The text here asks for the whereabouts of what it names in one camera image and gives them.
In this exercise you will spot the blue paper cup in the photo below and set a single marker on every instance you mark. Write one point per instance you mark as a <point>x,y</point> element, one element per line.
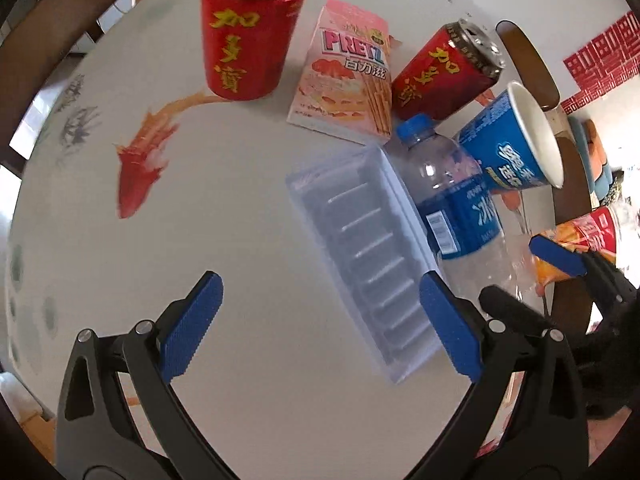
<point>500,155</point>

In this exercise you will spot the sealed red drink can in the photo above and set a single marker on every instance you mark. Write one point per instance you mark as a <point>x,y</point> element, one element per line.
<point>440,80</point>

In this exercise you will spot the orange snack bag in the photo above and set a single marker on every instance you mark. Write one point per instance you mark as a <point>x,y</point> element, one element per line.
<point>575,234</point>

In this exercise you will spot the clear plastic water bottle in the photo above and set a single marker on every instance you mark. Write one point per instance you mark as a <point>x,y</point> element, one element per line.
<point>460,210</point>

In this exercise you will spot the clear plastic tray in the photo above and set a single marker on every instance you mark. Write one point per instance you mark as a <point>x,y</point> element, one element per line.
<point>365,240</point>

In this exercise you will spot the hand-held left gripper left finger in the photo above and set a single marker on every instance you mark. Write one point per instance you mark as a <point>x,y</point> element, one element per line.
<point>192,325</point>

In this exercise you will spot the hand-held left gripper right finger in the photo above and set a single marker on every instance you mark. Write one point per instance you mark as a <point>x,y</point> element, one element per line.
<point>450,325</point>

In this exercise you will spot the blue and orange cushion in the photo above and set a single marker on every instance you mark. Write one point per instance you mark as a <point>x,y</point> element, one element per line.
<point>595,160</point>

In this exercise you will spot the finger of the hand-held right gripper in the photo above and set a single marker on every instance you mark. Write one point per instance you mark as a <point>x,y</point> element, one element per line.
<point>557,256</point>
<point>515,307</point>

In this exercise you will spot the wooden chair with pink cloth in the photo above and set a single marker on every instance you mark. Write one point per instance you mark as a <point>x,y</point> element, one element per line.
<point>50,25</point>

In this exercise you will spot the pink biscuit stick box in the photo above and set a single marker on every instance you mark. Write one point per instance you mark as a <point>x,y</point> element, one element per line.
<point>345,75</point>

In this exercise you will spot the person's right forearm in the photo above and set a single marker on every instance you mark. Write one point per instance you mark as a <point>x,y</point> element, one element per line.
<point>607,437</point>

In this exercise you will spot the opened red drink can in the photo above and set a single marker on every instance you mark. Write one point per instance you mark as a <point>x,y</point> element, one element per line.
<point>245,35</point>

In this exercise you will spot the red wall decoration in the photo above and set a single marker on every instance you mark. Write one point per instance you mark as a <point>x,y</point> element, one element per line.
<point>600,65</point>

